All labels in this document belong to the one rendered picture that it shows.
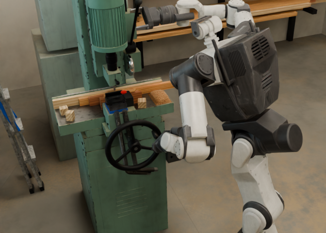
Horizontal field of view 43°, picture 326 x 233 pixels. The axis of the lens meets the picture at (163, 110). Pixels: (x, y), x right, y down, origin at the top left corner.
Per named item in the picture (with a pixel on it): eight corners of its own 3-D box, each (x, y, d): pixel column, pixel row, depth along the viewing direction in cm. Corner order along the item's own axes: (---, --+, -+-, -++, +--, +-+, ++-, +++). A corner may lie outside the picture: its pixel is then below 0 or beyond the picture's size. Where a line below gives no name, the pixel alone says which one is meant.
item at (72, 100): (54, 109, 217) (52, 101, 215) (53, 108, 219) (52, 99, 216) (162, 88, 234) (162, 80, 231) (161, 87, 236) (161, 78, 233)
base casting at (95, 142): (84, 153, 215) (82, 138, 211) (67, 102, 262) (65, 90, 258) (166, 134, 228) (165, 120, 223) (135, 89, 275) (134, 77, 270)
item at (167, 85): (79, 106, 219) (78, 99, 217) (79, 104, 221) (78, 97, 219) (174, 87, 234) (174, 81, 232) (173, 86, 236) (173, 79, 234)
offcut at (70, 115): (73, 121, 206) (72, 113, 204) (66, 121, 207) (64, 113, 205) (75, 118, 209) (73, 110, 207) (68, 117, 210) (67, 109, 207)
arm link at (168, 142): (178, 150, 178) (187, 157, 165) (158, 145, 176) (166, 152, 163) (182, 136, 178) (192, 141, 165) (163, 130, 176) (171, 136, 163)
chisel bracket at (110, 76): (109, 89, 216) (108, 74, 212) (103, 78, 228) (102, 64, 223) (123, 87, 218) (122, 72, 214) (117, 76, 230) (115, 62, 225)
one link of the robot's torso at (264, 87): (301, 93, 173) (273, 11, 165) (260, 129, 151) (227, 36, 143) (242, 102, 194) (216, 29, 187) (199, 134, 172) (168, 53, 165)
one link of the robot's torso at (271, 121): (307, 143, 168) (294, 103, 164) (293, 158, 160) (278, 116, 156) (250, 146, 188) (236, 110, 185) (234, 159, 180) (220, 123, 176)
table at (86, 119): (62, 147, 198) (60, 136, 195) (54, 116, 223) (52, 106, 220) (181, 121, 215) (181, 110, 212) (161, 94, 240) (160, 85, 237)
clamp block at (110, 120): (109, 131, 203) (107, 115, 198) (103, 118, 214) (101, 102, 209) (138, 125, 207) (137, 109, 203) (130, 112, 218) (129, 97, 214)
